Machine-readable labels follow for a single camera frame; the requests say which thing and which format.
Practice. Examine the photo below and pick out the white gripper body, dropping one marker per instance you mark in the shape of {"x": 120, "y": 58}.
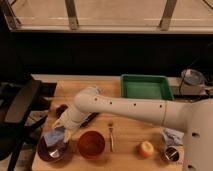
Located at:
{"x": 72, "y": 118}

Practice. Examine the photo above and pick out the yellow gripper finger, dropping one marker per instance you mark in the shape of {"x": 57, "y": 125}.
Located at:
{"x": 67, "y": 135}
{"x": 56, "y": 124}

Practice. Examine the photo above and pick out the blue sponge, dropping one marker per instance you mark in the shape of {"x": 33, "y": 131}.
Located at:
{"x": 53, "y": 136}

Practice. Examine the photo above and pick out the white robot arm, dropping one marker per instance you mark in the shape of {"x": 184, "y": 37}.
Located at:
{"x": 195, "y": 120}

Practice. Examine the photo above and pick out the orange bowl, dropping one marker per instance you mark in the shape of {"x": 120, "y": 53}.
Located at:
{"x": 91, "y": 145}

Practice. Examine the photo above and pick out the purple bowl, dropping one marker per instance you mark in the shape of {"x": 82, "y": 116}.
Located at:
{"x": 51, "y": 154}

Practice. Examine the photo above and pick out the dark red grapes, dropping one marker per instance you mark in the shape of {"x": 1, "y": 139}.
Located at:
{"x": 60, "y": 110}

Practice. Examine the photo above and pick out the black office chair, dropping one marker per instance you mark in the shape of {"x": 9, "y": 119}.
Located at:
{"x": 13, "y": 130}

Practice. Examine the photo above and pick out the silver fork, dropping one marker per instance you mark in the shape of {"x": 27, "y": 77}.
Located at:
{"x": 110, "y": 127}

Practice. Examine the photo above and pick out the yellow apple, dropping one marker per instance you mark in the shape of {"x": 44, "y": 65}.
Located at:
{"x": 146, "y": 149}

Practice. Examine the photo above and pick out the green plastic tray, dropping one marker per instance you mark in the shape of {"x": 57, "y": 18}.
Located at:
{"x": 145, "y": 87}

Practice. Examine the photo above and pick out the crumpled blue cloth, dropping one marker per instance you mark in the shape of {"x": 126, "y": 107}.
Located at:
{"x": 172, "y": 137}

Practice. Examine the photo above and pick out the metal tin can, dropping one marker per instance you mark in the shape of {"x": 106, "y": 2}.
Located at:
{"x": 171, "y": 154}

